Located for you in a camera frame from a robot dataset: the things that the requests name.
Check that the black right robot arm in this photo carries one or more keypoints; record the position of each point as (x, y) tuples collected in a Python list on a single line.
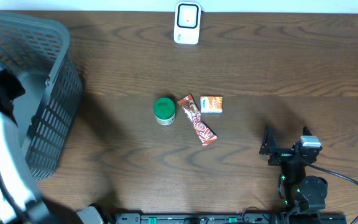
[(304, 195)]

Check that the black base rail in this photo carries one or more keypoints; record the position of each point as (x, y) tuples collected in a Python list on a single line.
[(94, 214)]

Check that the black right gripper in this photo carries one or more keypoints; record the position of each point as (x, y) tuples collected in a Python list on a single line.
[(270, 143)]

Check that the white barcode scanner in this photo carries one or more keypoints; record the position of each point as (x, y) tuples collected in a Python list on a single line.
[(187, 23)]

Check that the orange small box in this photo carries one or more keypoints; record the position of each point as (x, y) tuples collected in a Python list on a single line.
[(211, 104)]

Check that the red chocolate bar wrapper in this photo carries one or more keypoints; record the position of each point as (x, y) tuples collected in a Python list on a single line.
[(204, 133)]

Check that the grey plastic basket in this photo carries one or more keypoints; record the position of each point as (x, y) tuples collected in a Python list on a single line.
[(36, 51)]

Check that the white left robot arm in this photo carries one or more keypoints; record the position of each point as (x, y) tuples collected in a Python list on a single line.
[(21, 201)]

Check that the green lid jar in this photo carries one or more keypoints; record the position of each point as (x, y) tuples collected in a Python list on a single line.
[(164, 111)]

